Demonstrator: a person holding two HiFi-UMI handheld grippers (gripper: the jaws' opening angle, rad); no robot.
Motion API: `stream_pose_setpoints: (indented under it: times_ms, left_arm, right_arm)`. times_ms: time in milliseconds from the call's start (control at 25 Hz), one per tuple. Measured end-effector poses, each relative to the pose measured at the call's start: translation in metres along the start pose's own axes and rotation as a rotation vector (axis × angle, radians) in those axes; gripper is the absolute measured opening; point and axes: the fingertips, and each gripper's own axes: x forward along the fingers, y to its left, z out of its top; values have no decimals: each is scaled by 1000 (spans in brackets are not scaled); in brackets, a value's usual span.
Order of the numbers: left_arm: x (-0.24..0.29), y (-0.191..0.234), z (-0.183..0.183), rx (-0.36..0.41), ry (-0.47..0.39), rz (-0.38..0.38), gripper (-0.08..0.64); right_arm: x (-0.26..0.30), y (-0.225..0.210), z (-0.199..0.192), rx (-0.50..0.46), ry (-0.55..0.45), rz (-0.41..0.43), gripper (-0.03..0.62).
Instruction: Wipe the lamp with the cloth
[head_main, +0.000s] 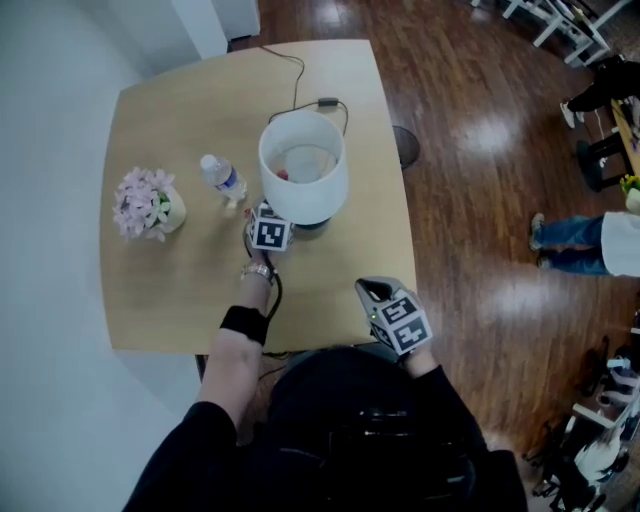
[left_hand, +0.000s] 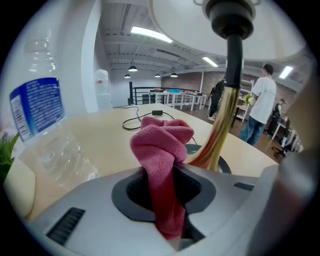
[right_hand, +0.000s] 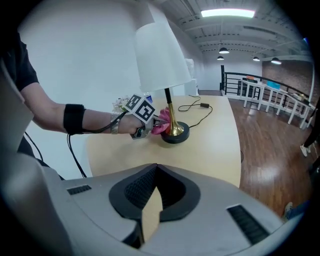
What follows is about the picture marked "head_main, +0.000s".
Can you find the person's left forearm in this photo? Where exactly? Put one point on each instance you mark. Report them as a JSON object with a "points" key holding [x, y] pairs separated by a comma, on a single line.
{"points": [[230, 360]]}

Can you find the person's black-clothed torso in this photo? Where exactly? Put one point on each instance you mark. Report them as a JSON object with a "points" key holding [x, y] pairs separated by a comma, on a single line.
{"points": [[360, 440]]}

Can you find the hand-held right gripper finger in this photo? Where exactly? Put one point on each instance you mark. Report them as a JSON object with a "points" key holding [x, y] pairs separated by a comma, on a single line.
{"points": [[402, 290], [370, 304]]}

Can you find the black table leg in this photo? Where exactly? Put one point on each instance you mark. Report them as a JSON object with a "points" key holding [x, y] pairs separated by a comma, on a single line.
{"points": [[200, 367]]}

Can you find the white low table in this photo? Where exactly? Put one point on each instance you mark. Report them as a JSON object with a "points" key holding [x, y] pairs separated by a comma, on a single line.
{"points": [[515, 6], [575, 25]]}

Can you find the metal wrist watch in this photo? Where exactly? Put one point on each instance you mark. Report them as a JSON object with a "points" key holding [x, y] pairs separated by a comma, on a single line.
{"points": [[256, 271]]}

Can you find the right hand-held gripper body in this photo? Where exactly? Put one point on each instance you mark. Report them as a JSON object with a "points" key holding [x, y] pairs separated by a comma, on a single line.
{"points": [[405, 327]]}

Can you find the black-legged wooden table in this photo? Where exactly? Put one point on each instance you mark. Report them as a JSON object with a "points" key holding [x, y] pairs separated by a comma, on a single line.
{"points": [[600, 150]]}

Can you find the pink potted flowers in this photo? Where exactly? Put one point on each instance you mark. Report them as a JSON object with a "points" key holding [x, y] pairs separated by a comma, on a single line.
{"points": [[142, 202]]}

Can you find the white table lamp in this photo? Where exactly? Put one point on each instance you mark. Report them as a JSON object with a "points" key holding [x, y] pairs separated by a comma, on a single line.
{"points": [[310, 200]]}

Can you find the yellow potted flowers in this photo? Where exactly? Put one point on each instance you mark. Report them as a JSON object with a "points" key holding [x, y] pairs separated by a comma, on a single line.
{"points": [[631, 186]]}

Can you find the person's right forearm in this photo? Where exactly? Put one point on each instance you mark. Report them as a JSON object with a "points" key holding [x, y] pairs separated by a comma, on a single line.
{"points": [[420, 362]]}

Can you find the white water dispenser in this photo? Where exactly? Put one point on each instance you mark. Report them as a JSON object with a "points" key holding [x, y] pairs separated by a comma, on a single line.
{"points": [[240, 17]]}

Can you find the clear plastic water bottle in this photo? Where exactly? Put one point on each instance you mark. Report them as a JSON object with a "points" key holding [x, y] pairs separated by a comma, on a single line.
{"points": [[225, 180]]}

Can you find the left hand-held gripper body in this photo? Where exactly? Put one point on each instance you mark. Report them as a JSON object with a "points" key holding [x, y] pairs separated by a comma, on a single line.
{"points": [[270, 234]]}

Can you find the black mesh waste bin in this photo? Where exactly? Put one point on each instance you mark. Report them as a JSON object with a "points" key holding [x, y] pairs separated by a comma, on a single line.
{"points": [[407, 147]]}

